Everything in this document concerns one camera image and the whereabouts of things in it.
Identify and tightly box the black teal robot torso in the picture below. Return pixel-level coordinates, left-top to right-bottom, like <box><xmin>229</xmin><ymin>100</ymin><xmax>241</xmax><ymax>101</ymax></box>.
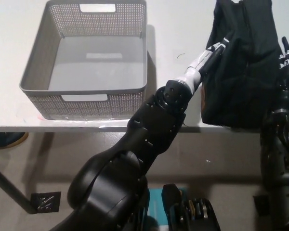
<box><xmin>144</xmin><ymin>183</ymin><xmax>220</xmax><ymax>231</ymax></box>

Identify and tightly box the dark round object yellow rim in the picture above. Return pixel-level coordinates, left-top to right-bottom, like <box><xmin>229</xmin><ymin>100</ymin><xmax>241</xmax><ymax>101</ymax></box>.
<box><xmin>0</xmin><ymin>132</ymin><xmax>29</xmax><ymax>152</ymax></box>

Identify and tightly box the dark green fabric lunch bag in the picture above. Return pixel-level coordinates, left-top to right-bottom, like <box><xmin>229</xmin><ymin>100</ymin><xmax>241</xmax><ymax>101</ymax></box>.
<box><xmin>201</xmin><ymin>0</ymin><xmax>284</xmax><ymax>128</ymax></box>

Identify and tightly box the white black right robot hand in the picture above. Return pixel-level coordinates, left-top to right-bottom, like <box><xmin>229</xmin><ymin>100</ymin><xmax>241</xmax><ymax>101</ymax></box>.
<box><xmin>276</xmin><ymin>36</ymin><xmax>289</xmax><ymax>82</ymax></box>

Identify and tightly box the grey perforated plastic basket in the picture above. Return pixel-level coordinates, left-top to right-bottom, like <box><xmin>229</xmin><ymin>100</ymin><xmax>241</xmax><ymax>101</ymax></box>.
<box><xmin>19</xmin><ymin>0</ymin><xmax>149</xmax><ymax>121</ymax></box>

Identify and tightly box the dark metal table leg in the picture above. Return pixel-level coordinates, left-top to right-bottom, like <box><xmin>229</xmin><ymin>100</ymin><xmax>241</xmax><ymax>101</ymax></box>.
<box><xmin>0</xmin><ymin>158</ymin><xmax>37</xmax><ymax>215</ymax></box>

